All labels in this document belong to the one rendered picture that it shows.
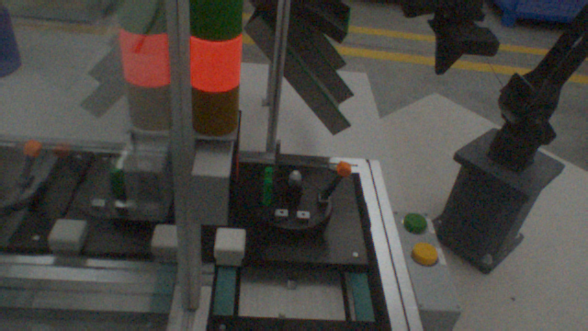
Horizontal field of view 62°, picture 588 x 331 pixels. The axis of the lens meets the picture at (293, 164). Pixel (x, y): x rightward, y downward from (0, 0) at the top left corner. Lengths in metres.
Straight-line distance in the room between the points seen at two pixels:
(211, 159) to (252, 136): 0.70
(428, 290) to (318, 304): 0.17
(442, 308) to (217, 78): 0.49
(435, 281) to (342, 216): 0.18
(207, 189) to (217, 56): 0.13
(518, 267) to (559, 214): 0.22
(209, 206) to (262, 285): 0.32
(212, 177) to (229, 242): 0.29
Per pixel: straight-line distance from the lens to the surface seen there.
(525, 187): 0.89
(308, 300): 0.79
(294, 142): 1.19
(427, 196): 1.12
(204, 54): 0.45
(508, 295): 0.99
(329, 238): 0.80
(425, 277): 0.81
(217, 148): 0.51
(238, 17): 0.44
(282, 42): 0.88
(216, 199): 0.50
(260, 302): 0.78
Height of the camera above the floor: 1.54
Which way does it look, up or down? 38 degrees down
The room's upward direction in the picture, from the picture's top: 8 degrees clockwise
